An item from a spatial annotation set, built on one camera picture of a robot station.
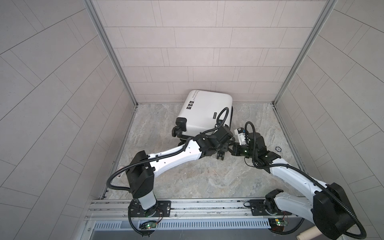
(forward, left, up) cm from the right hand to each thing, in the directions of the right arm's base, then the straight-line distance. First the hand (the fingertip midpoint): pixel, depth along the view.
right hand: (225, 147), depth 80 cm
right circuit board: (-34, -20, -13) cm, 41 cm away
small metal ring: (+3, -35, -12) cm, 37 cm away
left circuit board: (-31, +38, -8) cm, 50 cm away
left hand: (+1, -1, +5) cm, 6 cm away
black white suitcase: (+17, +11, +11) cm, 23 cm away
